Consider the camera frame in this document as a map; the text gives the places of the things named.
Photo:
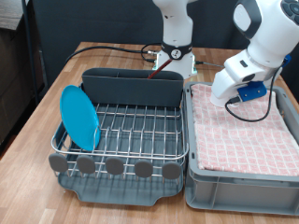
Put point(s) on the black metal pole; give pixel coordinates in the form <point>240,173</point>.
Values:
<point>29,46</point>

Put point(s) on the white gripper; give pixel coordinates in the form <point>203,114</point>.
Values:
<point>239,71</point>

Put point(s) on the pink checkered dish cloth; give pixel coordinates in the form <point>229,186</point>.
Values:
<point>246,140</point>

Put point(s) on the wrist camera on blue mount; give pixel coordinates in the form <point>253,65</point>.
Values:
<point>252,90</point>

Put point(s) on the dark partition screen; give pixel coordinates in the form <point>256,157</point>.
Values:
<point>93,21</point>

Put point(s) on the grey plastic crate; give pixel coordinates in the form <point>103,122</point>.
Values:
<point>236,194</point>

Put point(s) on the dark cabinet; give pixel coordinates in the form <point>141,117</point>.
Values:
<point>11,77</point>

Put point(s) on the blue plastic plate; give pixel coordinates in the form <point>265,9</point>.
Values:
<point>79,119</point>

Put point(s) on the dark grey cutlery holder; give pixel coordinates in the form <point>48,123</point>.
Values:
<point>130,88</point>

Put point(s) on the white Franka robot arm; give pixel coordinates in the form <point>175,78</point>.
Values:
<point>271,28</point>

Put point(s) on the grey dish drying rack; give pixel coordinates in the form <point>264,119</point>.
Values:
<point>124,193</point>

